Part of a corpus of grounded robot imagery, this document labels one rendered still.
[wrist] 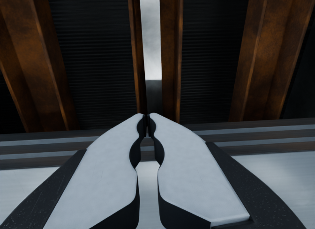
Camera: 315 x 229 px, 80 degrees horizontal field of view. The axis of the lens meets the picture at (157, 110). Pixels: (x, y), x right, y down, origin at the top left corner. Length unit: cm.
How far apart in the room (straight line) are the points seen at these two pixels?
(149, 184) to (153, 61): 19
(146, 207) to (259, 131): 18
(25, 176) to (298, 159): 33
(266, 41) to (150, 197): 34
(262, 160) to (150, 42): 23
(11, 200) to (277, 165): 33
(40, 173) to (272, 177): 28
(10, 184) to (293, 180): 35
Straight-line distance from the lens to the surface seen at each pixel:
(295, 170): 31
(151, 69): 32
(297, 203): 36
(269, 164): 28
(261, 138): 28
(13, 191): 30
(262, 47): 42
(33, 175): 27
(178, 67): 33
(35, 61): 41
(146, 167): 23
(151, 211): 29
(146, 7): 31
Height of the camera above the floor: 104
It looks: 63 degrees down
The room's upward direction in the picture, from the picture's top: 172 degrees clockwise
